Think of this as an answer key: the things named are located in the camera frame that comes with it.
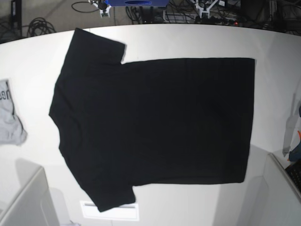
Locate black T-shirt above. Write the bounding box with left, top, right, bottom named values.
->
left=49, top=29, right=255, bottom=212

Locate grey T-shirt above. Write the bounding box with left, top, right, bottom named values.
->
left=0, top=80, right=27, bottom=145

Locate black power strip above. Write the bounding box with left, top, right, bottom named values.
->
left=194, top=16, right=239, bottom=26

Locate blue box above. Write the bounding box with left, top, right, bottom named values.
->
left=105, top=0, right=170, bottom=7

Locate grey tape strip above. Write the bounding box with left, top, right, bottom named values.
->
left=282, top=92, right=300, bottom=157

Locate teal orange tool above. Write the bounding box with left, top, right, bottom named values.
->
left=288, top=141, right=301, bottom=162

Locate left white partition box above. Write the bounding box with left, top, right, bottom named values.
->
left=0, top=167, right=60, bottom=226

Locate white partition box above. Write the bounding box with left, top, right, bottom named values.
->
left=0, top=167, right=60, bottom=226
left=261, top=153, right=301, bottom=226

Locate black keyboard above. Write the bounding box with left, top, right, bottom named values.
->
left=285, top=161, right=301, bottom=192

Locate right white partition box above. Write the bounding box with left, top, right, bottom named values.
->
left=261, top=153, right=301, bottom=226

